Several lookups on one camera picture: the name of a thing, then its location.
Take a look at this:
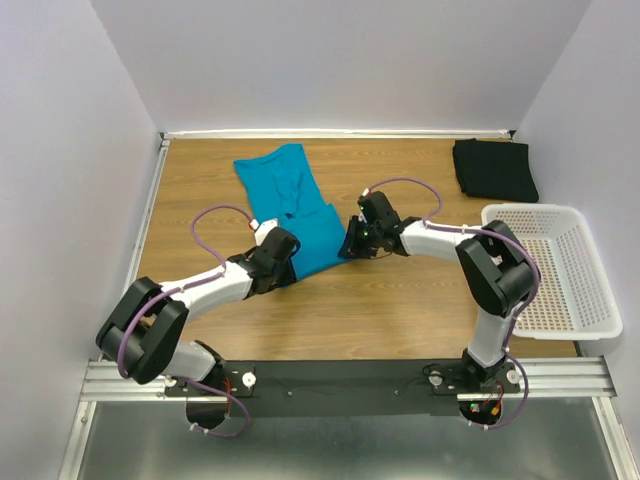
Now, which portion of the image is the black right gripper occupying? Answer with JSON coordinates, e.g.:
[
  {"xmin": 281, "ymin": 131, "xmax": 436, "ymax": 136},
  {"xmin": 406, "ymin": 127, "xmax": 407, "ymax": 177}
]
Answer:
[{"xmin": 336, "ymin": 215, "xmax": 380, "ymax": 260}]

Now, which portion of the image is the blue t shirt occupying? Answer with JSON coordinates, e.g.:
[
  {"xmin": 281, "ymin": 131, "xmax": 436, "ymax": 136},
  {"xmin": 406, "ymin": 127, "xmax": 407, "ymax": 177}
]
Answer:
[{"xmin": 234, "ymin": 144, "xmax": 346, "ymax": 281}]

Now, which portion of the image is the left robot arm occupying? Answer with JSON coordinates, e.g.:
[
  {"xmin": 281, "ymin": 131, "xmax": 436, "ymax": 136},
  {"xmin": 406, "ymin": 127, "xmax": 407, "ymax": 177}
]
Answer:
[{"xmin": 95, "ymin": 226, "xmax": 300, "ymax": 395}]

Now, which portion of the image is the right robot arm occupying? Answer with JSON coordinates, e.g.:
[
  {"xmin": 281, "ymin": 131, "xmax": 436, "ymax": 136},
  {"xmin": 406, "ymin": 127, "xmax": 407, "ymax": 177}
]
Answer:
[{"xmin": 338, "ymin": 191, "xmax": 540, "ymax": 393}]

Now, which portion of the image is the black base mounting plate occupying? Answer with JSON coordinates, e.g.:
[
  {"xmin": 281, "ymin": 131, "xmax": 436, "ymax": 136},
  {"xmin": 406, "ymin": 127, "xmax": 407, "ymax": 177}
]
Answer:
[{"xmin": 164, "ymin": 359, "xmax": 521, "ymax": 428}]

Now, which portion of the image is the folded black t shirt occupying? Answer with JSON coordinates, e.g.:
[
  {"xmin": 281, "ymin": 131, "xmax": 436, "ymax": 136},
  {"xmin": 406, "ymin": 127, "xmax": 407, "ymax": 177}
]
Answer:
[{"xmin": 452, "ymin": 139, "xmax": 539, "ymax": 203}]

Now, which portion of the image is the white plastic basket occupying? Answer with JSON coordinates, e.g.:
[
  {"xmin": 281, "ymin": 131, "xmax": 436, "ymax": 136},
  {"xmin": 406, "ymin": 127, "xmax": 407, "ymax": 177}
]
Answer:
[{"xmin": 481, "ymin": 203, "xmax": 623, "ymax": 341}]

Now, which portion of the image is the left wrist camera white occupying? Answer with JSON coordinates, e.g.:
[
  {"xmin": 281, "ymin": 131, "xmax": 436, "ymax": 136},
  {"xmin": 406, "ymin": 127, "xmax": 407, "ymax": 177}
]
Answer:
[{"xmin": 249, "ymin": 218, "xmax": 279, "ymax": 246}]

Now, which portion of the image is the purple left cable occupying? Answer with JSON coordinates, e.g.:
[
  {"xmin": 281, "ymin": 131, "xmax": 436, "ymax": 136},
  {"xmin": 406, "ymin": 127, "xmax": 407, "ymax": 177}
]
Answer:
[{"xmin": 117, "ymin": 204, "xmax": 251, "ymax": 438}]

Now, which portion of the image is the purple cable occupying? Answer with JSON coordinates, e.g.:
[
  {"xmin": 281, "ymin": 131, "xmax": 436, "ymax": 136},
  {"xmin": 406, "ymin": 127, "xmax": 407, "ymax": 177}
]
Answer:
[
  {"xmin": 117, "ymin": 204, "xmax": 251, "ymax": 438},
  {"xmin": 363, "ymin": 177, "xmax": 544, "ymax": 432}
]

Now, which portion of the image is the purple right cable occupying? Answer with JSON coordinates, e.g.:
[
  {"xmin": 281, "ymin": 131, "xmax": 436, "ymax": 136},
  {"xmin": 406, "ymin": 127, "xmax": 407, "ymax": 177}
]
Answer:
[{"xmin": 363, "ymin": 177, "xmax": 544, "ymax": 432}]

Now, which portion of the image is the aluminium left rail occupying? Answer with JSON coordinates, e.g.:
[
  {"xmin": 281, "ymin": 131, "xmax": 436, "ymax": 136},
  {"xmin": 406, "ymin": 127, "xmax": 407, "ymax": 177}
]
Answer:
[{"xmin": 114, "ymin": 135, "xmax": 171, "ymax": 305}]

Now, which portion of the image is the aluminium rail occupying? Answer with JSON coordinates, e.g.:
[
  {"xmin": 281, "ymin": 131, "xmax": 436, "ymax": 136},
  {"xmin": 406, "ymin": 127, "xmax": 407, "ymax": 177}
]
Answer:
[
  {"xmin": 80, "ymin": 357, "xmax": 617, "ymax": 402},
  {"xmin": 161, "ymin": 128, "xmax": 513, "ymax": 141},
  {"xmin": 114, "ymin": 135, "xmax": 171, "ymax": 305}
]

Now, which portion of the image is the aluminium back rail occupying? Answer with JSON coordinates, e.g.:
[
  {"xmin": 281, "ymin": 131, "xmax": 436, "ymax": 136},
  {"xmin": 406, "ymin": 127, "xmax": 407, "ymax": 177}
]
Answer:
[{"xmin": 161, "ymin": 128, "xmax": 513, "ymax": 141}]

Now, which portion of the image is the aluminium front rail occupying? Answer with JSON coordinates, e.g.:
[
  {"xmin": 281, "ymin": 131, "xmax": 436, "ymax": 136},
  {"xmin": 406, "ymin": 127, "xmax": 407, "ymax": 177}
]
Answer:
[{"xmin": 80, "ymin": 357, "xmax": 617, "ymax": 402}]

